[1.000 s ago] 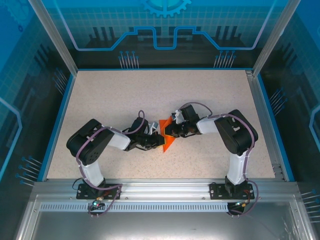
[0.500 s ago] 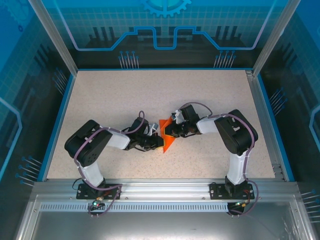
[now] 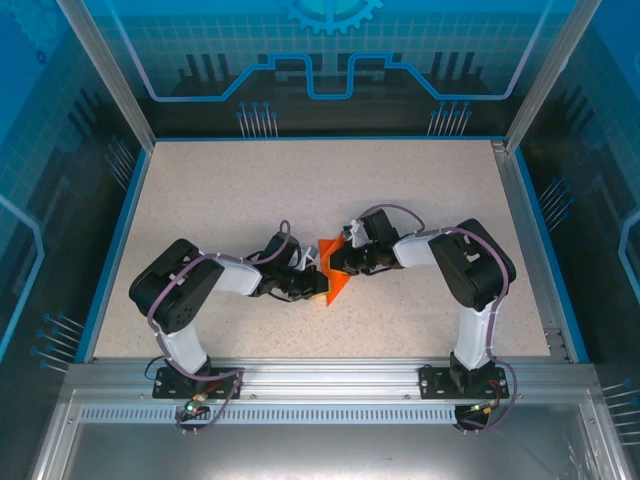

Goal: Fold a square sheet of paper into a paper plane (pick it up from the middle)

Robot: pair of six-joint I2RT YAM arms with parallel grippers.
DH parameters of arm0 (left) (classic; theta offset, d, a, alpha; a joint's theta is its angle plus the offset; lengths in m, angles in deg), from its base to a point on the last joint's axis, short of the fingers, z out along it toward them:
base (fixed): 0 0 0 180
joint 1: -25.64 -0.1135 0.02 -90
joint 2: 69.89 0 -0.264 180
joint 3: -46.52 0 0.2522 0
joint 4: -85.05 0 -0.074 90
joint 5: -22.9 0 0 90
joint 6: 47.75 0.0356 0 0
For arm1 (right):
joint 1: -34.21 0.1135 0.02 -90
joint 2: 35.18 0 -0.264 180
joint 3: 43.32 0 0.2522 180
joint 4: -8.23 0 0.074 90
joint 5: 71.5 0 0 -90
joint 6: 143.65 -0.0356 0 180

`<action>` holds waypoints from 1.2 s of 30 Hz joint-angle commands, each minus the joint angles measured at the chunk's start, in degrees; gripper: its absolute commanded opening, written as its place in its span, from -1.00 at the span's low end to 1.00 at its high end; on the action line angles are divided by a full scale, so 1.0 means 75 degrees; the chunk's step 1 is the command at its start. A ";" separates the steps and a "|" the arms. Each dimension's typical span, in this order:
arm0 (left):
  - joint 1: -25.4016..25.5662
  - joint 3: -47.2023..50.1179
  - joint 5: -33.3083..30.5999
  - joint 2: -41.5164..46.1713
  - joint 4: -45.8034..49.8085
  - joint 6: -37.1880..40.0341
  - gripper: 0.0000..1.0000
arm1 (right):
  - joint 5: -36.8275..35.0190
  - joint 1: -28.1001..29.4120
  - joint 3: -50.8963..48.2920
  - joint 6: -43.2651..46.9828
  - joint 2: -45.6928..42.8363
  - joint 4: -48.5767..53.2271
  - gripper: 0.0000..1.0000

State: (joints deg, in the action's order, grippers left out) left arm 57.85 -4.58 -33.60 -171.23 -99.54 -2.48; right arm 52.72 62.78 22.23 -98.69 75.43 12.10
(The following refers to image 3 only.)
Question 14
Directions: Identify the grey metal tray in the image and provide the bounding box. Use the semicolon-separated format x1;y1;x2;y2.
29;389;629;480

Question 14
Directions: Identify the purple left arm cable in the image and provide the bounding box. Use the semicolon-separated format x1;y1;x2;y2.
147;220;293;437

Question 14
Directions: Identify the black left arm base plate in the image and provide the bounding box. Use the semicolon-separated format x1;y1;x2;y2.
152;367;245;401

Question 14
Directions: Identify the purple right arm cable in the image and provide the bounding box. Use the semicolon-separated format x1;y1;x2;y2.
367;202;519;434

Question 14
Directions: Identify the orange paper sheet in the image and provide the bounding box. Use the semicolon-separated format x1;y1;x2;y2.
318;234;354;307

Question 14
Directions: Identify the aluminium side rail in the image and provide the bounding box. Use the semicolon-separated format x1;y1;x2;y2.
491;139;572;362

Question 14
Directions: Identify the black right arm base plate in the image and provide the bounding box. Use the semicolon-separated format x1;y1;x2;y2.
418;364;507;401

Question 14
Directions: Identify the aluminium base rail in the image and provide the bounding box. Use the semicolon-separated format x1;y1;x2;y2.
64;355;599;404

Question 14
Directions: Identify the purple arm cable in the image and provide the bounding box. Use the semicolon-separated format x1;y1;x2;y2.
147;220;293;437
367;202;519;434

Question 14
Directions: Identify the slotted grey cable duct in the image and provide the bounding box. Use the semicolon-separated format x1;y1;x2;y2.
78;405;460;424

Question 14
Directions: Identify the aluminium frame post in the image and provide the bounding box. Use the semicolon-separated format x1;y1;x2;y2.
503;0;604;154
53;0;157;152

